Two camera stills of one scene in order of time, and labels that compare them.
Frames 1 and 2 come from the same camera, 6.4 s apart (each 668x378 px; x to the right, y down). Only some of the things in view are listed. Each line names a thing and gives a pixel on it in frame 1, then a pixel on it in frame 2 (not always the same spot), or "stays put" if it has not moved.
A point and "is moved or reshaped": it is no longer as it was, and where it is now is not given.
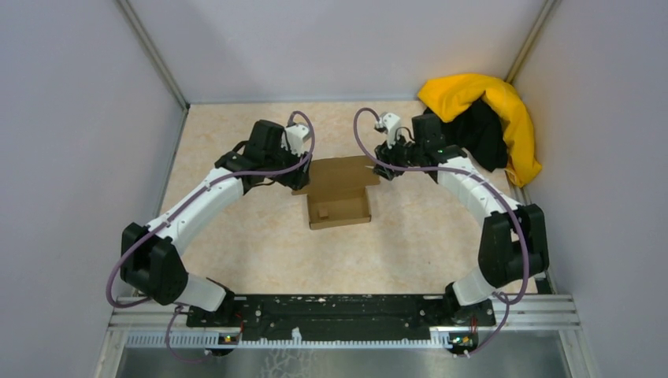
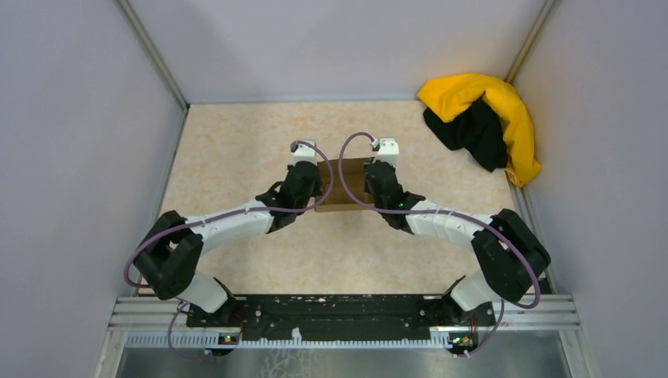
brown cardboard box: [337, 192] is moved or reshaped
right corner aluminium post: [547, 6] stays put
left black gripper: [296, 179] → [317, 190]
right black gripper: [386, 154] → [366, 187]
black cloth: [480, 130] stays put
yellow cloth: [448, 96] stays put
